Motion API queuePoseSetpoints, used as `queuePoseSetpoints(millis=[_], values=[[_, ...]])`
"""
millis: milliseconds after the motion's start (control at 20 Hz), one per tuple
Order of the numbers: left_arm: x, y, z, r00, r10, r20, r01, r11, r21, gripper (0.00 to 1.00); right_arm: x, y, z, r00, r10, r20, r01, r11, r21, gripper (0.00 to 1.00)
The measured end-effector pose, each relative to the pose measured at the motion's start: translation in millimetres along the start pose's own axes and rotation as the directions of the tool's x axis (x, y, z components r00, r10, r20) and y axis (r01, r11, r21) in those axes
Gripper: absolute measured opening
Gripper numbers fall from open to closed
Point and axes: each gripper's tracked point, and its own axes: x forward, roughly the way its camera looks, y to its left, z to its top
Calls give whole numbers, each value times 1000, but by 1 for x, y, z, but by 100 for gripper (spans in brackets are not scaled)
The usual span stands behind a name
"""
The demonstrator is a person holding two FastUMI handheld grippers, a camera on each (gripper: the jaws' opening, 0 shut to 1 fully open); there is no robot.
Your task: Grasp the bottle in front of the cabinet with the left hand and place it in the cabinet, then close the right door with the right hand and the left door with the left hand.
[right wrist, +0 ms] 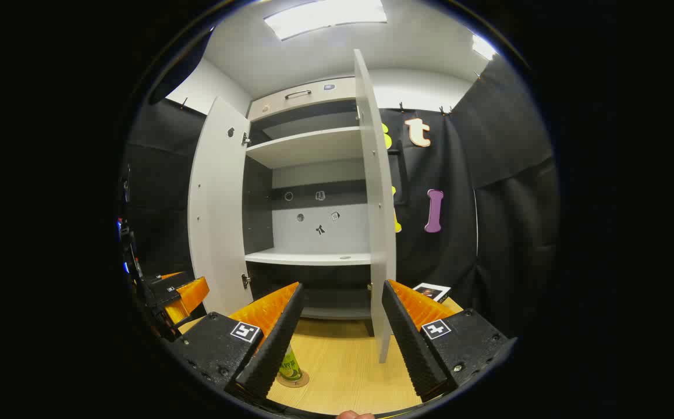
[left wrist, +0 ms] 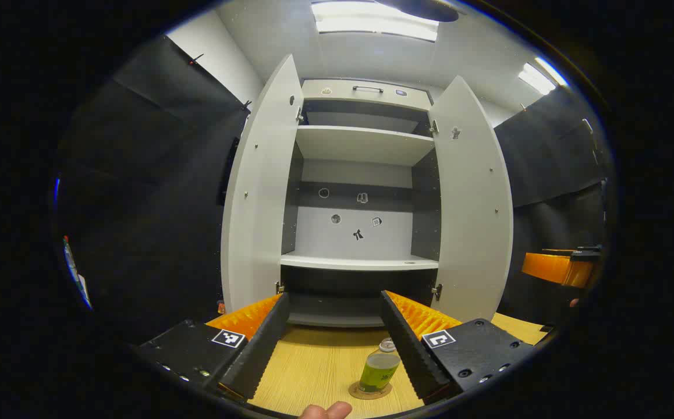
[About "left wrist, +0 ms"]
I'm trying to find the small ceiling light panel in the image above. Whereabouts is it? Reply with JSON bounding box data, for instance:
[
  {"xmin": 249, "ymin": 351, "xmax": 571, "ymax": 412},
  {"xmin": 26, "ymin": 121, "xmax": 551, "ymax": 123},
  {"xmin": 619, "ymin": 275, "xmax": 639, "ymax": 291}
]
[{"xmin": 517, "ymin": 56, "xmax": 570, "ymax": 96}]

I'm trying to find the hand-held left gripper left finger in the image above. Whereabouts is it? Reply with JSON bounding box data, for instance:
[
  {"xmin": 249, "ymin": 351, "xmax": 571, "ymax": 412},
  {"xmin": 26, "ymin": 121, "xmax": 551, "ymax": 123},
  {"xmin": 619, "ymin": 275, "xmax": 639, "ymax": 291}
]
[{"xmin": 133, "ymin": 293, "xmax": 291, "ymax": 403}]

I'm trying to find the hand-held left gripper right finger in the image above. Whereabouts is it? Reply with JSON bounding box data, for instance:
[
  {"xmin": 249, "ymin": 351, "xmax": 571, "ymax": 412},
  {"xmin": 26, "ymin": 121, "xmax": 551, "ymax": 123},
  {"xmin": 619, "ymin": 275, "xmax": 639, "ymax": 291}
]
[{"xmin": 379, "ymin": 290, "xmax": 540, "ymax": 406}]

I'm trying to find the large ceiling light panel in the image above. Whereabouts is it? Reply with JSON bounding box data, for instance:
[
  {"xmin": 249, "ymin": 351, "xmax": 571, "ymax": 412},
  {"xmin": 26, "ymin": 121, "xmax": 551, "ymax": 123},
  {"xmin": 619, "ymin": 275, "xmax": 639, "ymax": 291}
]
[{"xmin": 311, "ymin": 0, "xmax": 440, "ymax": 42}]

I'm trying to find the white cabinet door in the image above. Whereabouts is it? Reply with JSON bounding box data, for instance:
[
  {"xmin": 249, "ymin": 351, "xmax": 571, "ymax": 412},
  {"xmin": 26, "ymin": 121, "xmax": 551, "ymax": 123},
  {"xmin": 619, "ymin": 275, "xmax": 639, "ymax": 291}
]
[
  {"xmin": 221, "ymin": 54, "xmax": 304, "ymax": 315},
  {"xmin": 428, "ymin": 76, "xmax": 515, "ymax": 324}
]

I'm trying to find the bright screen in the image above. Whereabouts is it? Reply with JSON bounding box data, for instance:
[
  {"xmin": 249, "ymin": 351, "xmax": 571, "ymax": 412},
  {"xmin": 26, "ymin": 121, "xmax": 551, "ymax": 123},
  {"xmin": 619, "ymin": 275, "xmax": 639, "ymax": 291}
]
[{"xmin": 61, "ymin": 235, "xmax": 94, "ymax": 310}]

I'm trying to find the green drink bottle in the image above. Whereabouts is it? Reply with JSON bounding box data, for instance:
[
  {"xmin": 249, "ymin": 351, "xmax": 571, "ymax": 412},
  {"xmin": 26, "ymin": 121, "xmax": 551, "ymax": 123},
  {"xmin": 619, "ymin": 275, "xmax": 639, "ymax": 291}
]
[{"xmin": 358, "ymin": 338, "xmax": 402, "ymax": 393}]

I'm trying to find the white cabinet shelf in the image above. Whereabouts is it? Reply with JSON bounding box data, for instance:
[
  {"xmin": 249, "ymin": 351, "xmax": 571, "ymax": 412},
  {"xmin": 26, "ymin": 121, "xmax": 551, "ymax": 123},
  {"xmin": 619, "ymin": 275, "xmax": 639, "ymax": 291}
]
[
  {"xmin": 295, "ymin": 125, "xmax": 436, "ymax": 167},
  {"xmin": 280, "ymin": 253, "xmax": 440, "ymax": 272}
]

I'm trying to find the round cork coaster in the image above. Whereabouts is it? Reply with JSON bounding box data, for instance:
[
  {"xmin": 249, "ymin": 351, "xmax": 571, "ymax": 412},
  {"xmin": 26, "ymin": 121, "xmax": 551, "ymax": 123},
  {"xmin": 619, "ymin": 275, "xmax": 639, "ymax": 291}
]
[{"xmin": 348, "ymin": 381, "xmax": 393, "ymax": 400}]

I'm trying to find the white cabinet drawer front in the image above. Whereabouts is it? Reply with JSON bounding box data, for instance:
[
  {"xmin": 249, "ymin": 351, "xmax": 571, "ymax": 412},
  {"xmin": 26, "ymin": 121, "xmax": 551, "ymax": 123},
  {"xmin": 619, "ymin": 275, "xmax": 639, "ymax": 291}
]
[{"xmin": 301, "ymin": 79, "xmax": 433, "ymax": 111}]

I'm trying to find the white cabinet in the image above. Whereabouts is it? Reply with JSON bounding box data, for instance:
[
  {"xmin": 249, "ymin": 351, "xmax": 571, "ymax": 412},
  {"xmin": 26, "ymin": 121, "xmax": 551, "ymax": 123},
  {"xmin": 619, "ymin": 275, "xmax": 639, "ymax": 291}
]
[{"xmin": 281, "ymin": 79, "xmax": 444, "ymax": 328}]

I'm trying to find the black backdrop cloth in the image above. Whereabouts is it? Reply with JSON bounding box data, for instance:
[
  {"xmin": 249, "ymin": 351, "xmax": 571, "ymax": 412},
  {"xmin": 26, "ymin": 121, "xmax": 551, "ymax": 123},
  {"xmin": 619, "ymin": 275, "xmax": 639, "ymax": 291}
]
[{"xmin": 52, "ymin": 35, "xmax": 612, "ymax": 344}]

